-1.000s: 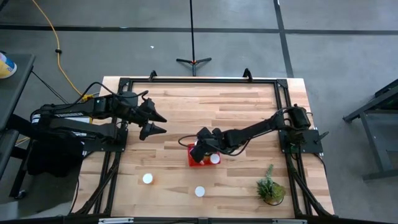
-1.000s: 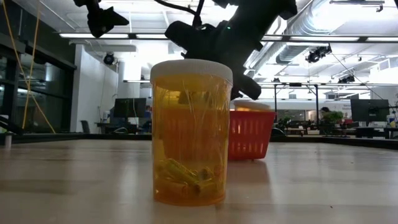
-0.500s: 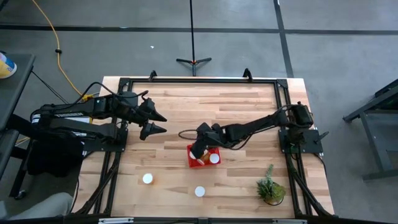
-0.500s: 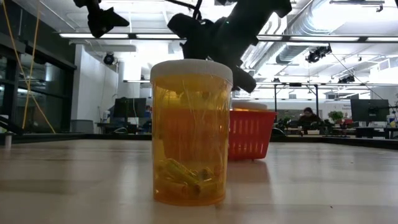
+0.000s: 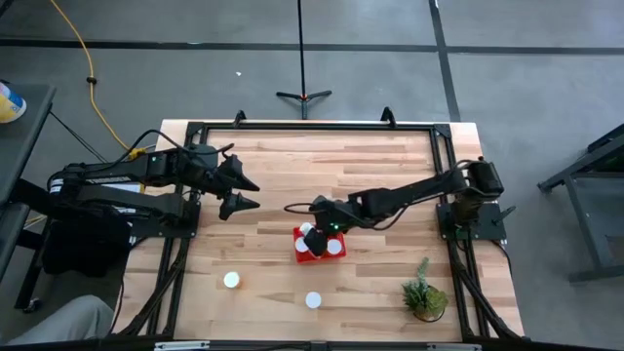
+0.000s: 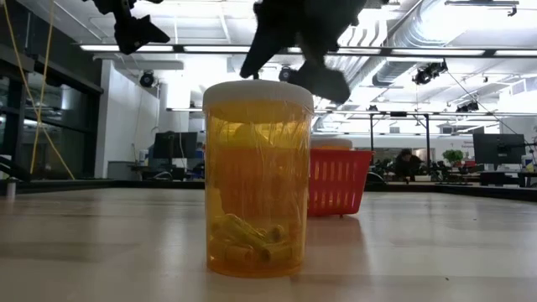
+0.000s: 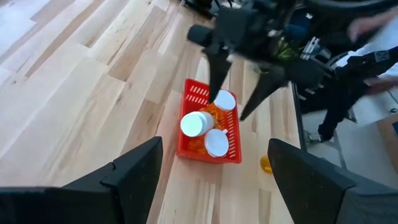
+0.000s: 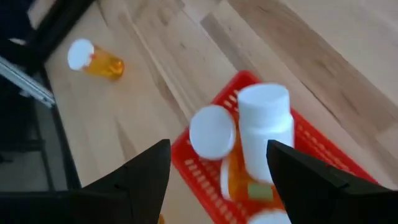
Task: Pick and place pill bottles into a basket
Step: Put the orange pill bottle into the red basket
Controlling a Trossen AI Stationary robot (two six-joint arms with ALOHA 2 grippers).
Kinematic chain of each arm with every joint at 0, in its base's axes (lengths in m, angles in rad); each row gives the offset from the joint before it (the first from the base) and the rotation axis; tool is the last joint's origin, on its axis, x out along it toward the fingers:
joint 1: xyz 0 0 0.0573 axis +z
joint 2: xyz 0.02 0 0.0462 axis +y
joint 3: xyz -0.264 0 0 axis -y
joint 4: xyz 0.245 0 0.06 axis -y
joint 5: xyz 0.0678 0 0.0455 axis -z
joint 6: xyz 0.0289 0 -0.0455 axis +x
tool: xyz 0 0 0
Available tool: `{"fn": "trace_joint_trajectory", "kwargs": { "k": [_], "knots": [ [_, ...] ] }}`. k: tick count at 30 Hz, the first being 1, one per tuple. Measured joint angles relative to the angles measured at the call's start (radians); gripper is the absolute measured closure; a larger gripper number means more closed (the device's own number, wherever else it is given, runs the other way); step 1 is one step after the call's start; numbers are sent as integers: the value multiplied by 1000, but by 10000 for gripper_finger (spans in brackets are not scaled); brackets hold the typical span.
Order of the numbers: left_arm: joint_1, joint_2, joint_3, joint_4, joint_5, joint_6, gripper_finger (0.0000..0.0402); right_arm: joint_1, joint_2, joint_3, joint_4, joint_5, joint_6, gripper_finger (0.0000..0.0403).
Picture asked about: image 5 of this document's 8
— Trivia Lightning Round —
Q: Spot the small green potted plant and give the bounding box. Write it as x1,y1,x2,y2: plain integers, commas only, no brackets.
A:
401,256,450,324

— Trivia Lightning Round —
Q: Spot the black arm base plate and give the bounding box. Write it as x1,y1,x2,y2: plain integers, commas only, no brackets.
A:
129,202,201,240
436,202,517,243

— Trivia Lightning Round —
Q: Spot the black cable bundle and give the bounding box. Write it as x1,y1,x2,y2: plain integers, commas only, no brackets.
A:
446,241,521,340
116,238,191,338

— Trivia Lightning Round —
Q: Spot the yellow and blue container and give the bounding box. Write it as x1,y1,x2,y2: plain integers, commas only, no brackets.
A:
0,80,28,124

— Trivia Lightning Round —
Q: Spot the dark metal cart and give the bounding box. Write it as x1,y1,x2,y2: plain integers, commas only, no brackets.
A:
537,124,624,284

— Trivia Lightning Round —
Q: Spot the red plastic basket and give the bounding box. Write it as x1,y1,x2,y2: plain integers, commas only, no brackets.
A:
292,225,348,265

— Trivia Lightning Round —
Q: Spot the black metal table frame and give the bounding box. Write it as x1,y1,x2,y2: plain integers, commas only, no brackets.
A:
116,109,526,342

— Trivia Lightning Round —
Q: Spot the person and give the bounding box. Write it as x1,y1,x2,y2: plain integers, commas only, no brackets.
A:
7,294,116,345

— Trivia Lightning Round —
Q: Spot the short black floor tape strip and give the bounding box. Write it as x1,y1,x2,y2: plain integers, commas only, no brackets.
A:
428,0,462,123

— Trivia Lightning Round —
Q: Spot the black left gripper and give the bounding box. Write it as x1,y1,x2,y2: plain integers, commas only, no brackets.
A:
194,153,262,221

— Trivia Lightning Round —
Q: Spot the silver metal bracket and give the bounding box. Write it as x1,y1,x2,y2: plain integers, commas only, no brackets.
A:
427,342,483,351
153,340,211,351

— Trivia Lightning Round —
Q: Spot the long black floor tape strip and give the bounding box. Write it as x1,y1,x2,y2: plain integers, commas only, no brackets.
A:
0,38,624,56

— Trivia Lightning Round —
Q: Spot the black tripod stand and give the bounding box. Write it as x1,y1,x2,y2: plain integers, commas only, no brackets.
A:
275,0,333,121

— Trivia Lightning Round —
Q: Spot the yellow extension cable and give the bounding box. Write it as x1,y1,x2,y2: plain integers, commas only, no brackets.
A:
48,0,150,165

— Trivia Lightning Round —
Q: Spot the dark side table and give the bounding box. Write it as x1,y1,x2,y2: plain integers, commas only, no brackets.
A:
0,82,58,313

